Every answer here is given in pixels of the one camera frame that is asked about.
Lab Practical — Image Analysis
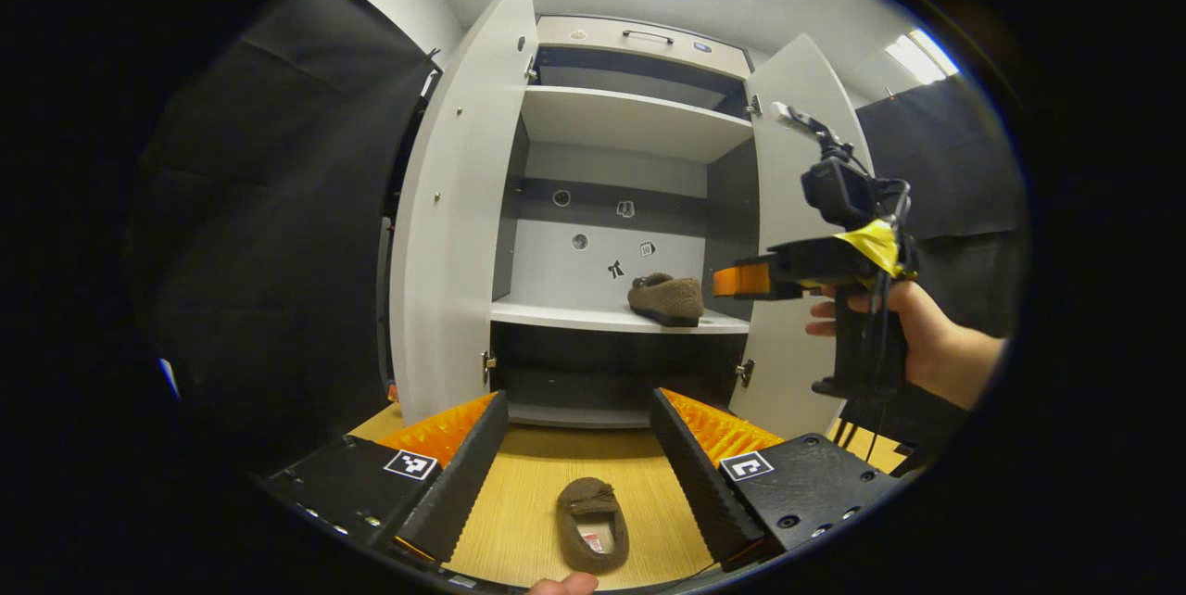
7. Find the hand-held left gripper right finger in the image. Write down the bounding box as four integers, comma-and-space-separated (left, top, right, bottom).
649, 386, 907, 575

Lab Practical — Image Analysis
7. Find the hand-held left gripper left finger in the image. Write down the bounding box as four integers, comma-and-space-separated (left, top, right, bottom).
259, 389, 511, 568

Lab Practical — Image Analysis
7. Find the brown fuzzy shoe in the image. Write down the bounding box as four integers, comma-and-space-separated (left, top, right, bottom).
627, 272, 705, 328
556, 477, 631, 575

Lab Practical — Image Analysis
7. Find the white cabinet door with handle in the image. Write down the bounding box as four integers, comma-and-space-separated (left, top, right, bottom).
727, 32, 877, 443

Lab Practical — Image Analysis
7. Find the white shoe cabinet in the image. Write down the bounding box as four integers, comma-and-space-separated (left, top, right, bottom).
389, 0, 877, 443

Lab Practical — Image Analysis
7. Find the white cabinet drawer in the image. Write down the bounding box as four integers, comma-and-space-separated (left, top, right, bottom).
536, 16, 751, 82

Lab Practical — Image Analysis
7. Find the black backdrop cloth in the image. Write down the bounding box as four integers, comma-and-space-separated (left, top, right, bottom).
852, 76, 1029, 341
130, 0, 442, 448

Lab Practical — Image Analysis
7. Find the ceiling light panel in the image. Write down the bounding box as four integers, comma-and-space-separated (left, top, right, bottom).
885, 28, 961, 84

